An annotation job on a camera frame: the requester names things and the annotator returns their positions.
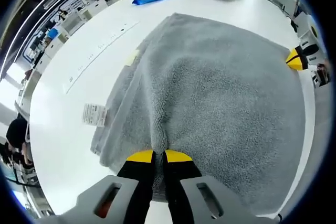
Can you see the blue storage bin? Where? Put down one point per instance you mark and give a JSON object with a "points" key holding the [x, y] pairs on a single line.
{"points": [[52, 33]]}

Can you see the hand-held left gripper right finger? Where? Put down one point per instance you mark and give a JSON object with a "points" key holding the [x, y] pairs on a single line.
{"points": [[181, 182]]}

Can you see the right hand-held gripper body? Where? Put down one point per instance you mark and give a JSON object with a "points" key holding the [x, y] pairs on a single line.
{"points": [[312, 27]]}

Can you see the grey towel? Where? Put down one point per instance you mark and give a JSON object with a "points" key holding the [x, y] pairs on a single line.
{"points": [[223, 98]]}

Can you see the white table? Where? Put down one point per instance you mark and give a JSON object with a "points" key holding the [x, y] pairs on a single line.
{"points": [[78, 77]]}

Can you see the white slatted chair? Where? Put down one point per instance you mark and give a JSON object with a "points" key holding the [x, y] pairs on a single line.
{"points": [[73, 23]]}

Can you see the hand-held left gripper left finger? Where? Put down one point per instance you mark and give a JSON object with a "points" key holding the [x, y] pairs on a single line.
{"points": [[136, 171]]}

